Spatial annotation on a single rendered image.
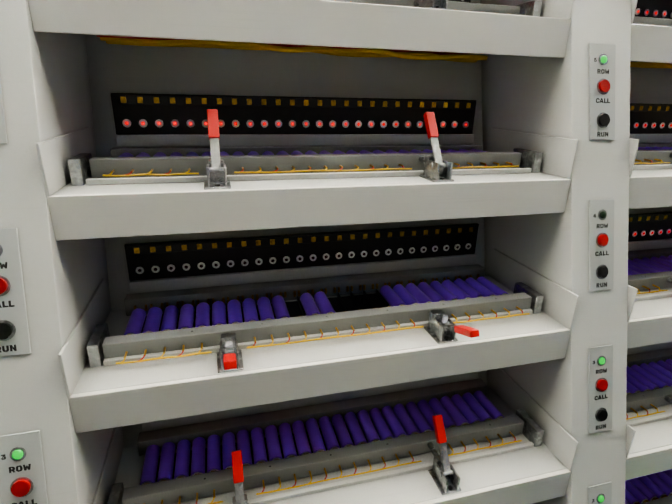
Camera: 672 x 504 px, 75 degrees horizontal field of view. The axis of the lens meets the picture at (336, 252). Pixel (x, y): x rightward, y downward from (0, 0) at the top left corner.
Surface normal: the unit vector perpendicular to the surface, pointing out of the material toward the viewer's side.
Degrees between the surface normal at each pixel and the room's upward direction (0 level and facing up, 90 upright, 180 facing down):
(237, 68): 90
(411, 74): 90
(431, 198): 105
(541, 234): 90
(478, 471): 15
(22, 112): 90
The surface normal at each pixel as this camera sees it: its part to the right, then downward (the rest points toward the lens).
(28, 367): 0.26, 0.07
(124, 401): 0.26, 0.33
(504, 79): -0.97, 0.07
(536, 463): 0.02, -0.94
